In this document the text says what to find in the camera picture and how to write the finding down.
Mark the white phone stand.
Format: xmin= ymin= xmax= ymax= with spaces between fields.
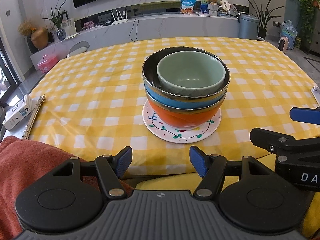
xmin=311 ymin=86 xmax=320 ymax=106

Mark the blue water bottle bag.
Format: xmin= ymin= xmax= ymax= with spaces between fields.
xmin=280 ymin=20 xmax=298 ymax=50

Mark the green ceramic bowl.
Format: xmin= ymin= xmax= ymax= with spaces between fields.
xmin=157 ymin=51 xmax=226 ymax=96

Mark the black power cable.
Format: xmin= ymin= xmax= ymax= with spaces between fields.
xmin=127 ymin=16 xmax=140 ymax=42

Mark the white tv console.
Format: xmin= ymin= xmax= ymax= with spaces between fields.
xmin=30 ymin=14 xmax=239 ymax=67

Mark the blue glass vase plant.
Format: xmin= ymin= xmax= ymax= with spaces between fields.
xmin=43 ymin=0 xmax=67 ymax=41

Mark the white fruity painted plate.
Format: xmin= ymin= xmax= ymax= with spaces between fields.
xmin=142 ymin=101 xmax=222 ymax=144

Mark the grey blue trash bin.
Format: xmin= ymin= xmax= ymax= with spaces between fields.
xmin=238 ymin=14 xmax=259 ymax=40

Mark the red orange cloth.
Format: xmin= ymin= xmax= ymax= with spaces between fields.
xmin=0 ymin=135 xmax=136 ymax=240

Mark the pink plastic box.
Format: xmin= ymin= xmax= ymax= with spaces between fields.
xmin=37 ymin=54 xmax=58 ymax=73

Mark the brown ceramic vase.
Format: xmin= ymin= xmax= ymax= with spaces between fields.
xmin=30 ymin=27 xmax=48 ymax=50

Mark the potted snake plant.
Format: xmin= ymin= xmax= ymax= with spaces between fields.
xmin=247 ymin=0 xmax=284 ymax=39

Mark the pink small heater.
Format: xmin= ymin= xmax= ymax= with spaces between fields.
xmin=278 ymin=36 xmax=289 ymax=54

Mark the white cardboard box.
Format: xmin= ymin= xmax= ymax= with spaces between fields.
xmin=2 ymin=94 xmax=33 ymax=130

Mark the grey round stool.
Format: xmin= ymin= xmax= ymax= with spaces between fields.
xmin=67 ymin=41 xmax=89 ymax=57

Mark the yellow checkered tablecloth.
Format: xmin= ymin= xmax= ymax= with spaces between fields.
xmin=30 ymin=37 xmax=319 ymax=175

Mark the white wifi router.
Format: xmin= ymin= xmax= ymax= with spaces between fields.
xmin=111 ymin=9 xmax=128 ymax=25

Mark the blue snack bag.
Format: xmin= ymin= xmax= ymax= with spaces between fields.
xmin=180 ymin=0 xmax=196 ymax=15

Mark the blue steel bowl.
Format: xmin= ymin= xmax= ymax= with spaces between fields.
xmin=142 ymin=47 xmax=231 ymax=109

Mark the orange steel bowl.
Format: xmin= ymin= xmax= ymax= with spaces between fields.
xmin=146 ymin=92 xmax=226 ymax=130

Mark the gold binder ring strip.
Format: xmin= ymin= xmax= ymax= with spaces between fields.
xmin=22 ymin=94 xmax=46 ymax=140

